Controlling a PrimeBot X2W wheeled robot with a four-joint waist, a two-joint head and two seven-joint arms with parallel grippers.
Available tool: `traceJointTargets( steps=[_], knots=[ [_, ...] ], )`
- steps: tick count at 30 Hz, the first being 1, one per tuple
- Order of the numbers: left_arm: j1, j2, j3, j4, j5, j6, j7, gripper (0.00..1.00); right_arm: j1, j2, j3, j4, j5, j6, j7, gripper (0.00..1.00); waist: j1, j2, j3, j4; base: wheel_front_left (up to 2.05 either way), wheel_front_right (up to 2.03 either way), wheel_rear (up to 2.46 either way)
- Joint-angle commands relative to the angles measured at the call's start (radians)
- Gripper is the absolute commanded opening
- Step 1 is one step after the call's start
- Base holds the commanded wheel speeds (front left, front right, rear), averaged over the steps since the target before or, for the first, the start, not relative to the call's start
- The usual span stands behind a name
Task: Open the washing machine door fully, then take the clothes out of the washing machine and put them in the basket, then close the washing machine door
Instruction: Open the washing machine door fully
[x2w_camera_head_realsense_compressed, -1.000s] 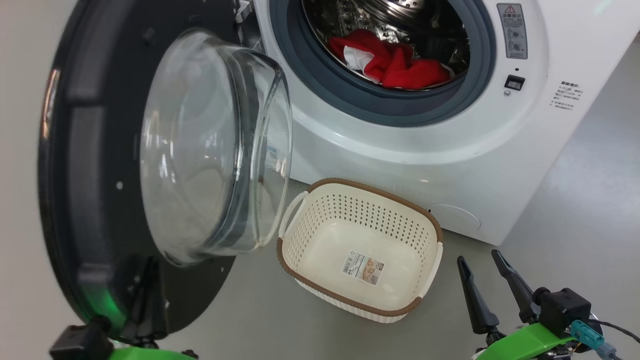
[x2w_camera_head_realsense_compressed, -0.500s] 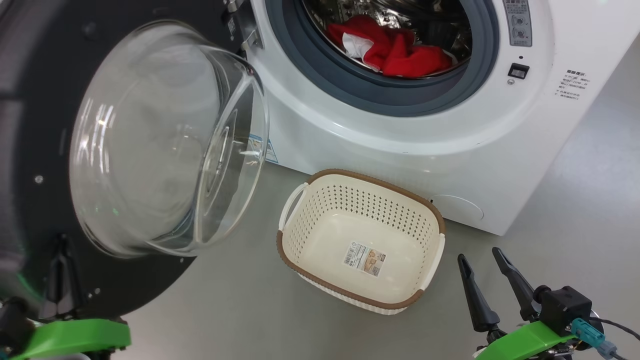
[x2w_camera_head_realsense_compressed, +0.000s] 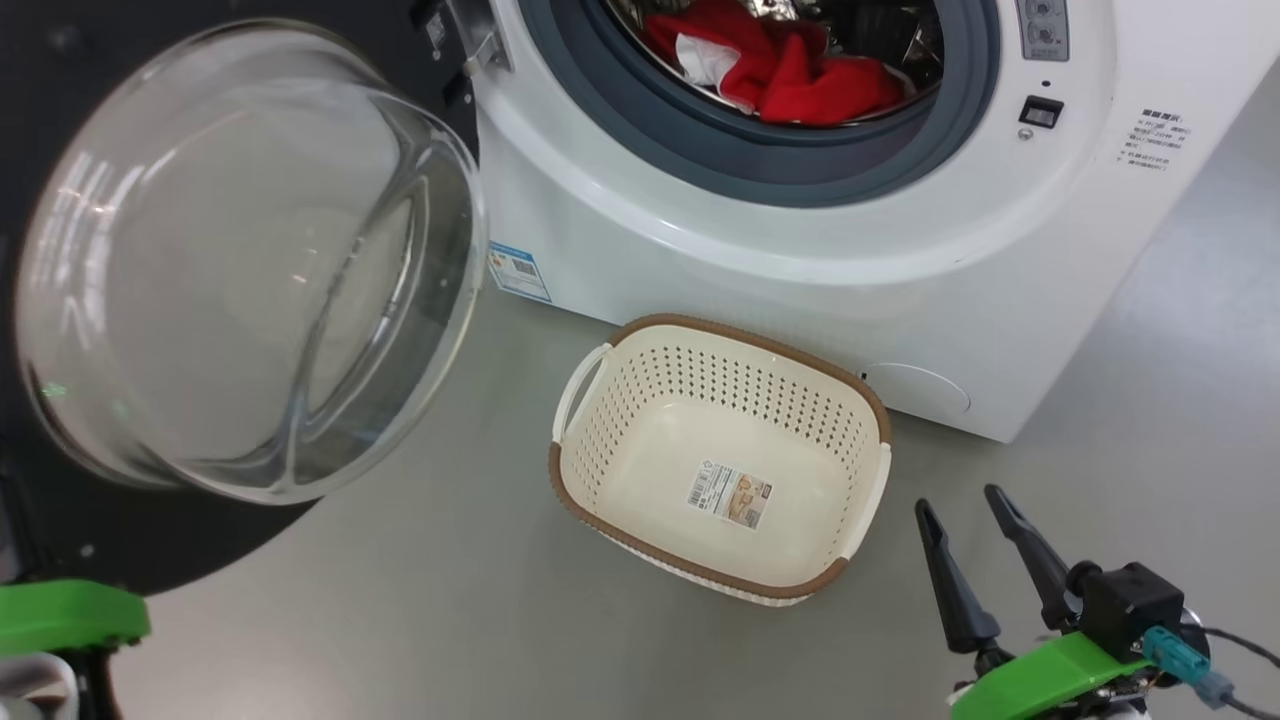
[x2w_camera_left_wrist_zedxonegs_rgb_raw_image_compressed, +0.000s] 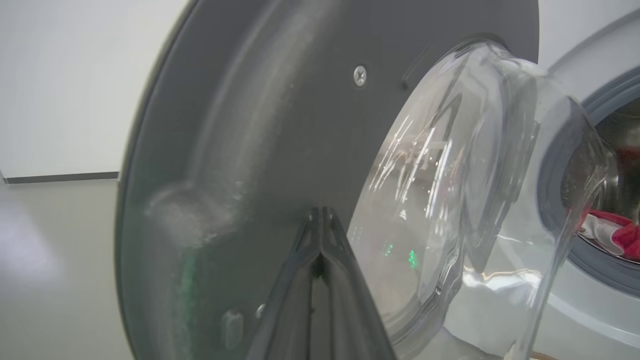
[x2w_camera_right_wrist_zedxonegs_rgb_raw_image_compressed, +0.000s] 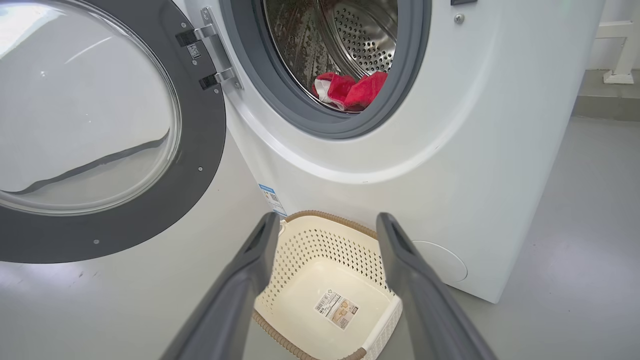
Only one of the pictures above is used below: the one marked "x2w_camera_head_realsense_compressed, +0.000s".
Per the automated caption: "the round white drain filter cover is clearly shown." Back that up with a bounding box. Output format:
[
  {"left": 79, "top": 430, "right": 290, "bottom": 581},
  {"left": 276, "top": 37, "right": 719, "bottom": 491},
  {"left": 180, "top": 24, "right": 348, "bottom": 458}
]
[{"left": 866, "top": 362, "right": 971, "bottom": 416}]

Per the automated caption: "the paper product sticker with barcode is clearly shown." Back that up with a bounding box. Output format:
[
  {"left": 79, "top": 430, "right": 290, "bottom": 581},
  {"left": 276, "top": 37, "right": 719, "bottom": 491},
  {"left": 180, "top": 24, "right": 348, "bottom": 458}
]
[{"left": 686, "top": 461, "right": 774, "bottom": 530}]

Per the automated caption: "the metal door hinge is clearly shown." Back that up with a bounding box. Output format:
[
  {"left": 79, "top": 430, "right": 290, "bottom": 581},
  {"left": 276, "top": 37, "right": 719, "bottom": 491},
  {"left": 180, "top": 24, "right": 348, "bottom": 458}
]
[{"left": 410, "top": 0, "right": 513, "bottom": 111}]

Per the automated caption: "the red and white garment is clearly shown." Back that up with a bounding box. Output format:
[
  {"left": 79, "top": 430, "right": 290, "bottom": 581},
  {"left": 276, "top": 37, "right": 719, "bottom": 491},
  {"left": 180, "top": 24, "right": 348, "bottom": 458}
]
[{"left": 643, "top": 0, "right": 906, "bottom": 126}]

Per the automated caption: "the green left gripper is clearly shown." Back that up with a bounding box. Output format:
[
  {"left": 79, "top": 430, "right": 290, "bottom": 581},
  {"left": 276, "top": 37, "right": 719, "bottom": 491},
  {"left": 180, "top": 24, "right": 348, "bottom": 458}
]
[{"left": 0, "top": 578, "right": 152, "bottom": 658}]

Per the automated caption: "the cream laundry basket brown rim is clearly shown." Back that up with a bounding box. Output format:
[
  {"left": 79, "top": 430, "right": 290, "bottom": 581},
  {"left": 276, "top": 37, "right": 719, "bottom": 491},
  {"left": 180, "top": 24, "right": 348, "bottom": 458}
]
[{"left": 547, "top": 313, "right": 893, "bottom": 608}]

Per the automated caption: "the grey rubber door seal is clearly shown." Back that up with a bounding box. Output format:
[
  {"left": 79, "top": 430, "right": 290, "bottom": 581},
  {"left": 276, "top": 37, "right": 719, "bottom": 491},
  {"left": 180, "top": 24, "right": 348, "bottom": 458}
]
[{"left": 517, "top": 0, "right": 1002, "bottom": 209}]

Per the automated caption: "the round glass washer door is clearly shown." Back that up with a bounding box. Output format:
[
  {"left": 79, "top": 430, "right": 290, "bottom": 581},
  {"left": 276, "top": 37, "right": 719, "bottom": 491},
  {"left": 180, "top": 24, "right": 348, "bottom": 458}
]
[{"left": 0, "top": 0, "right": 491, "bottom": 596}]

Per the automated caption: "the blue energy label sticker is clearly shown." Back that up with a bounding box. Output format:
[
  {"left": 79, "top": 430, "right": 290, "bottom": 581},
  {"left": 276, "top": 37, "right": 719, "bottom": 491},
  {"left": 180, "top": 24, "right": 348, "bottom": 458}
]
[{"left": 487, "top": 241, "right": 553, "bottom": 304}]

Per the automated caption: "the white front-load washing machine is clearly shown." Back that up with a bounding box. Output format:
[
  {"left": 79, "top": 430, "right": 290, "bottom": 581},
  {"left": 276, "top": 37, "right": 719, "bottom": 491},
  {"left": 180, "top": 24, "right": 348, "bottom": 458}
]
[{"left": 440, "top": 0, "right": 1280, "bottom": 444}]

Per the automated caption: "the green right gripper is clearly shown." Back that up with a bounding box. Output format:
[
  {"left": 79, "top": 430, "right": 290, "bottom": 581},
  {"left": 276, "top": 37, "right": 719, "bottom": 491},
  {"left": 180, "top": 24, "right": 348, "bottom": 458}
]
[{"left": 915, "top": 484, "right": 1163, "bottom": 720}]

